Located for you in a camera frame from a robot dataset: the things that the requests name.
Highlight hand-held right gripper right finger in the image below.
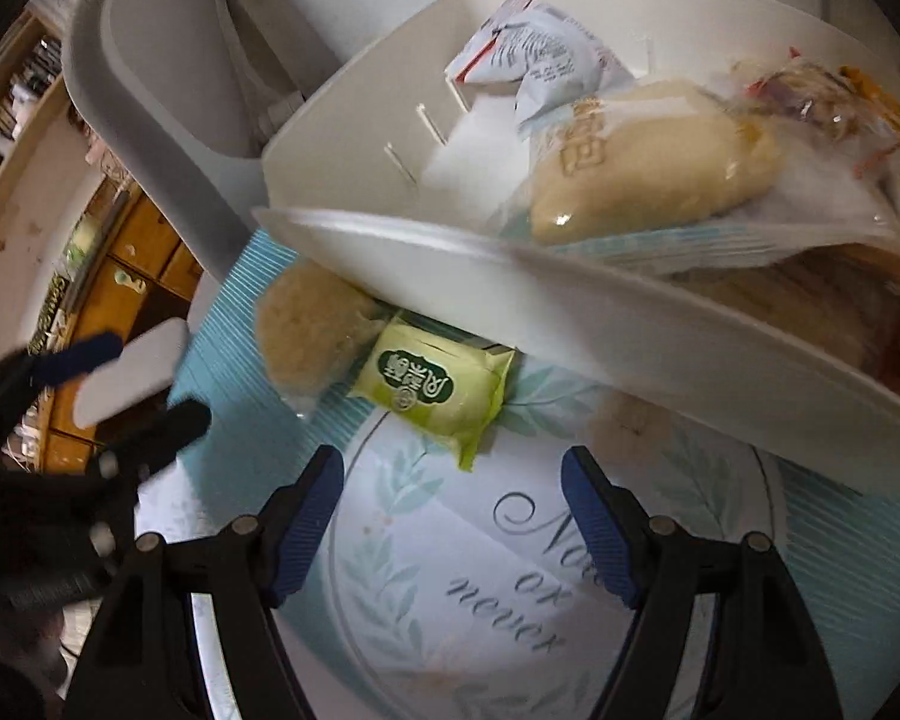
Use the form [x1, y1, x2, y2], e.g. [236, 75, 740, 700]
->
[561, 446, 841, 720]

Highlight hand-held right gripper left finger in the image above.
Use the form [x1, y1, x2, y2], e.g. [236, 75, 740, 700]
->
[64, 446, 344, 720]

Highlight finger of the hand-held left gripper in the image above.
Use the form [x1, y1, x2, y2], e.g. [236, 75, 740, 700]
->
[82, 399, 212, 482]
[0, 332, 126, 410]

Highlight round rice cracker pack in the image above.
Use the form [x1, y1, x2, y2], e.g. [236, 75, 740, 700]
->
[255, 262, 380, 413]

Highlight green snack packet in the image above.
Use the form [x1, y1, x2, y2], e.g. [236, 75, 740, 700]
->
[347, 313, 516, 472]

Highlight white plastic storage bin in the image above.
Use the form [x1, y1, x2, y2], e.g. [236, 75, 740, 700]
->
[253, 0, 900, 511]

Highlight clear pack of brown crackers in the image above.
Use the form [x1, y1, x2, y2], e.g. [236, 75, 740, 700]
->
[667, 247, 900, 391]

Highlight yellow sandwich bread pack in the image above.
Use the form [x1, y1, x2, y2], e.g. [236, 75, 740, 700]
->
[487, 75, 900, 271]

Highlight white packet with red stripe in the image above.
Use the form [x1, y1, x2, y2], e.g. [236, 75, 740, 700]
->
[445, 0, 635, 140]

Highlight teal striped table runner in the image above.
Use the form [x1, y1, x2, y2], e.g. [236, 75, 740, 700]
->
[172, 229, 900, 720]

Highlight wooden desk with drawers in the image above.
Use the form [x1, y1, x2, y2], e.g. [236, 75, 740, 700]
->
[34, 180, 203, 473]

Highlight round white leaf-wreath mat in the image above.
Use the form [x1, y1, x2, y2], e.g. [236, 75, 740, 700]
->
[131, 360, 792, 720]

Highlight wooden bookshelf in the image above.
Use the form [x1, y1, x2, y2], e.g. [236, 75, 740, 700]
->
[0, 11, 113, 331]

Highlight row of books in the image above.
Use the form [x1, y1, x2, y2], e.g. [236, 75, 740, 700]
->
[0, 37, 65, 188]

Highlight grey office chair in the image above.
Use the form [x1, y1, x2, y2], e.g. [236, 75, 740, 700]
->
[64, 0, 458, 428]

